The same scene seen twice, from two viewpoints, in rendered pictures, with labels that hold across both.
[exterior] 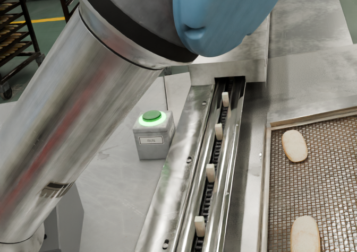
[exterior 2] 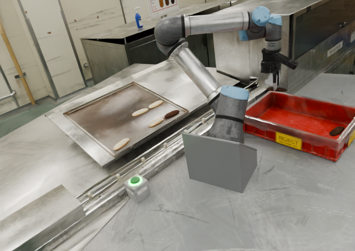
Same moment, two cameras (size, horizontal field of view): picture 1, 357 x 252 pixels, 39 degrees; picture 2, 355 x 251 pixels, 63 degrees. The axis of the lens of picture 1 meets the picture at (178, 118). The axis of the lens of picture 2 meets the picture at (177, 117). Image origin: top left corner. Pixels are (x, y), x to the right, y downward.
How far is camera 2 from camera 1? 1.72 m
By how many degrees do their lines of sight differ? 113
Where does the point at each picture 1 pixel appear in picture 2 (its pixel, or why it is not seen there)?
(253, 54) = (57, 190)
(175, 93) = (84, 239)
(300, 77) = not seen: hidden behind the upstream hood
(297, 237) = (156, 121)
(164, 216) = (171, 150)
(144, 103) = (105, 241)
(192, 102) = (102, 200)
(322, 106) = (93, 152)
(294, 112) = (99, 157)
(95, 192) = (179, 185)
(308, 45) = not seen: outside the picture
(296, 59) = not seen: hidden behind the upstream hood
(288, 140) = (121, 143)
